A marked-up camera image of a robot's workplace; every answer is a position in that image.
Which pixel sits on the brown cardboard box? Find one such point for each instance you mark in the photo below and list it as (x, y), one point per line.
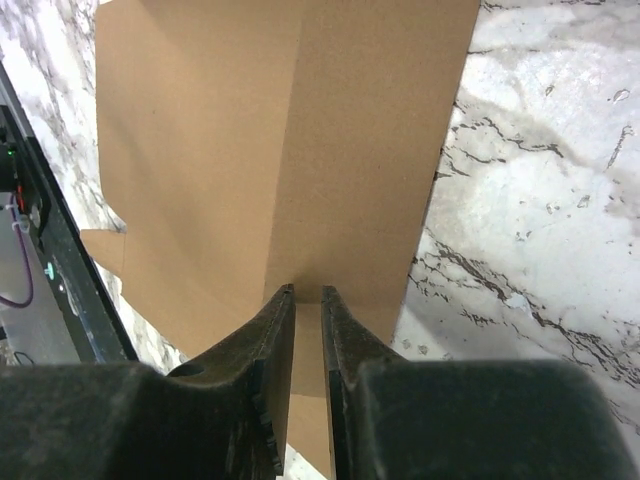
(252, 144)

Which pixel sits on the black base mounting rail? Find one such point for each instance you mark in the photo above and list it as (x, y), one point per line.
(65, 314)

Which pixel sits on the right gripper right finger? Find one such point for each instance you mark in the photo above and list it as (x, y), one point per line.
(350, 350)

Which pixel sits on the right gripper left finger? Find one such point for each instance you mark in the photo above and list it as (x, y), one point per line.
(237, 396)

